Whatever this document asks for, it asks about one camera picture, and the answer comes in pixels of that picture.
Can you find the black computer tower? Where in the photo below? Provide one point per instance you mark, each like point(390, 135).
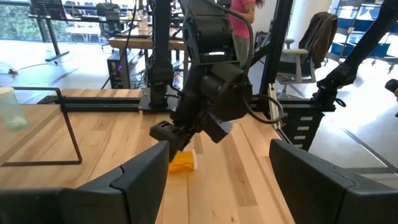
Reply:
point(116, 71)

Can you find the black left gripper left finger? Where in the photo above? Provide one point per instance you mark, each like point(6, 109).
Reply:
point(109, 202)

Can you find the person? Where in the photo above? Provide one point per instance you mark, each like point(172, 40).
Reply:
point(239, 18)

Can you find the black bag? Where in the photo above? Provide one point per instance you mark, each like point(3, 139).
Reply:
point(107, 7)

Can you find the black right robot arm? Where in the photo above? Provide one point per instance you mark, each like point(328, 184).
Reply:
point(161, 62)

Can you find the dark brown jacket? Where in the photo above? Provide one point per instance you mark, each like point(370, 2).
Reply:
point(320, 34)

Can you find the silver aluminium bracket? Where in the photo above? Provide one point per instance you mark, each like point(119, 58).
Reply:
point(273, 105)

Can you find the grey office chair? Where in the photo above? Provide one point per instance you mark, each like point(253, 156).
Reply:
point(295, 53)

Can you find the orange medicine bottle white cap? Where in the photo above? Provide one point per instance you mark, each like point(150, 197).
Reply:
point(183, 161)

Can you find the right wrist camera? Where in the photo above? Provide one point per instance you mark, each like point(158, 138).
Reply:
point(217, 129)

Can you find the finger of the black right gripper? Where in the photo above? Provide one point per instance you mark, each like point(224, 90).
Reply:
point(163, 132)
point(182, 140)

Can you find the wooden desk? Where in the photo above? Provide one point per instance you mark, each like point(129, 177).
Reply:
point(140, 42)

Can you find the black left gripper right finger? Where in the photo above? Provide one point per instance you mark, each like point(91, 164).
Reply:
point(326, 202)

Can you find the black drawer cabinet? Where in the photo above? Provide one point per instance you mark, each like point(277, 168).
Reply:
point(303, 130)

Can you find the rack with blue bins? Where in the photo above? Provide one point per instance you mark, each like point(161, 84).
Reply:
point(337, 49)

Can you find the green medicine bottle white cap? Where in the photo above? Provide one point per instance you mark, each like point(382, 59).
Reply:
point(11, 115)

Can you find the black perforated stand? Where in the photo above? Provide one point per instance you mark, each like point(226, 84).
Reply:
point(46, 6)

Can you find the wooden shelf black metal frame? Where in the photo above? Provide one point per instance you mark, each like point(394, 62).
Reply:
point(9, 143)

